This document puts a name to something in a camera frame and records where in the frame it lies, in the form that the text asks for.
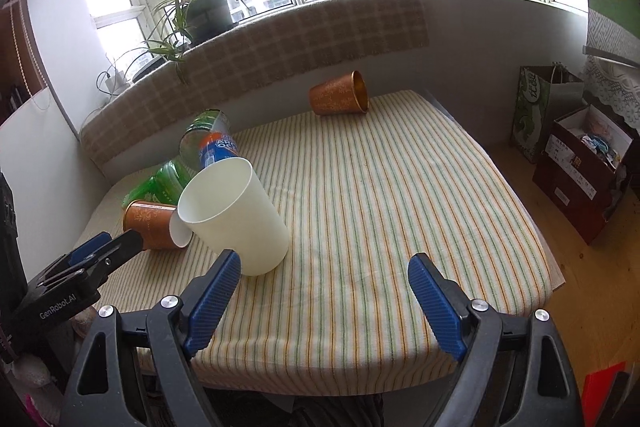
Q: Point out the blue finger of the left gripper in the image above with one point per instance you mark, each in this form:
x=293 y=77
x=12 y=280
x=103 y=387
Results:
x=116 y=253
x=88 y=248

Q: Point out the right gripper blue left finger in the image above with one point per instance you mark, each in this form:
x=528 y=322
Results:
x=205 y=299

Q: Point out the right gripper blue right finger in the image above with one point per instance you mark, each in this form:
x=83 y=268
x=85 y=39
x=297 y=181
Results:
x=442 y=303

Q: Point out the white paper cup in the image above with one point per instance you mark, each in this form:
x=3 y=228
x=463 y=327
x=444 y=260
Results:
x=227 y=207

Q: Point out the near orange paper cup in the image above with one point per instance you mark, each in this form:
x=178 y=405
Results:
x=159 y=225

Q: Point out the orange paper cup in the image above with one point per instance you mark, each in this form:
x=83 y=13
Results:
x=159 y=225
x=347 y=94

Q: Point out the green plastic cup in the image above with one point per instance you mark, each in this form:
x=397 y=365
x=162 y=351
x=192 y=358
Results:
x=164 y=186

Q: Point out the far orange paper cup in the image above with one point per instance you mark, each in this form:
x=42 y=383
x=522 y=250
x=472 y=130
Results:
x=347 y=94

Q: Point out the striped table cloth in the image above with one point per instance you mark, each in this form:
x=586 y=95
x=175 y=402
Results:
x=360 y=195

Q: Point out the dark red cardboard box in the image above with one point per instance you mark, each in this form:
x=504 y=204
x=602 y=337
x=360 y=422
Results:
x=586 y=168

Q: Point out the green white shopping bag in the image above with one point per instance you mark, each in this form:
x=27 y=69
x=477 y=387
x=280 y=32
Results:
x=544 y=94

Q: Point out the brown checked sill cloth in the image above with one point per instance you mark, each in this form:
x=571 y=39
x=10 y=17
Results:
x=251 y=57

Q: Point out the potted spider plant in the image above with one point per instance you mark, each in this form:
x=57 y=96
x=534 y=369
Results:
x=179 y=26

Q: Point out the white lace cloth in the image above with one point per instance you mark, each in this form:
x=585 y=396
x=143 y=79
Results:
x=615 y=85

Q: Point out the white charger with cables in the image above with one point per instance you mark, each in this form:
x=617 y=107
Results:
x=112 y=82

